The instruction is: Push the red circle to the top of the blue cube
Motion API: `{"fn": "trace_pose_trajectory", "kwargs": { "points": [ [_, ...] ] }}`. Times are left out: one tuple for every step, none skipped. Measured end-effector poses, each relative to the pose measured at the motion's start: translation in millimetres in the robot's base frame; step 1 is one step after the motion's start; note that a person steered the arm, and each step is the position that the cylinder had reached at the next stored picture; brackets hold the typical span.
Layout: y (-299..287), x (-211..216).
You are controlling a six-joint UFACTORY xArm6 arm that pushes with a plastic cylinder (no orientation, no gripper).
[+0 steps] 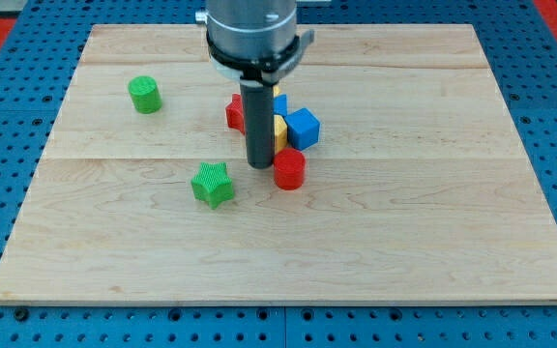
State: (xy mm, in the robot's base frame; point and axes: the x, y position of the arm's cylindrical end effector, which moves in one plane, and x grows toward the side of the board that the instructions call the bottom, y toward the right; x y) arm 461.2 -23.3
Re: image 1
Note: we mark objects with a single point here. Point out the green cylinder block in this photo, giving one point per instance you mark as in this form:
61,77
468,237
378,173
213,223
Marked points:
145,94

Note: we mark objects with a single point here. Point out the yellow hexagon block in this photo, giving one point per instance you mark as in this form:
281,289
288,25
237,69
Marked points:
280,133

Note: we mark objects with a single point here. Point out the blue cube block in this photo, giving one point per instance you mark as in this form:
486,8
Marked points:
303,129

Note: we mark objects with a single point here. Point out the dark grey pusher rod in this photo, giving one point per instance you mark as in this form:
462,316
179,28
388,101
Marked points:
258,106

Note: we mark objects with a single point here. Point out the green star block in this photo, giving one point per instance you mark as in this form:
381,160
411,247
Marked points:
212,184

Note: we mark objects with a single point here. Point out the wooden board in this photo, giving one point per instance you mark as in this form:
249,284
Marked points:
419,191

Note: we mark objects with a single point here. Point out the red cylinder block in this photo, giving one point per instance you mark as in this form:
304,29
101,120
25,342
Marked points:
289,169

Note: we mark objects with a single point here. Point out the small blue block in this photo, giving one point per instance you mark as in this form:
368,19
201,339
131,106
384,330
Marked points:
281,105

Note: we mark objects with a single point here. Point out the red star block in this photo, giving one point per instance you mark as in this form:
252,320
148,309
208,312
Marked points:
234,114

